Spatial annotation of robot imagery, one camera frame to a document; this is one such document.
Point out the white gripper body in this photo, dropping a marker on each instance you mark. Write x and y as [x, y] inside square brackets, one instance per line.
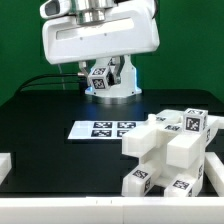
[95, 29]

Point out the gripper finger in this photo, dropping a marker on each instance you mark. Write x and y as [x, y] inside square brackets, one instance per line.
[84, 68]
[117, 64]

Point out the white tagged cube nut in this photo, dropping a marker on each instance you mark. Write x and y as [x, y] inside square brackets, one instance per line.
[194, 120]
[99, 78]

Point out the white chair back frame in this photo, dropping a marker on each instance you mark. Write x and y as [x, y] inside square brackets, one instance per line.
[159, 128]

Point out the white chair seat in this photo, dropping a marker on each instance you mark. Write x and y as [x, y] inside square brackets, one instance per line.
[160, 166]

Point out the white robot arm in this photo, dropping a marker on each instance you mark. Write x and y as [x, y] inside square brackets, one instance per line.
[116, 92]

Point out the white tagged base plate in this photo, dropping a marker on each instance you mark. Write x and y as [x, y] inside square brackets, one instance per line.
[82, 130]

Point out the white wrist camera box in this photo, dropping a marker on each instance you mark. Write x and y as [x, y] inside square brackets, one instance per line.
[55, 8]

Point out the white left fence rail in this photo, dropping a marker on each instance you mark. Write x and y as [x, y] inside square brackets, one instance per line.
[5, 165]

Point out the white front fence rail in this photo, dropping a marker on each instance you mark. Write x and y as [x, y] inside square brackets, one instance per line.
[94, 210]

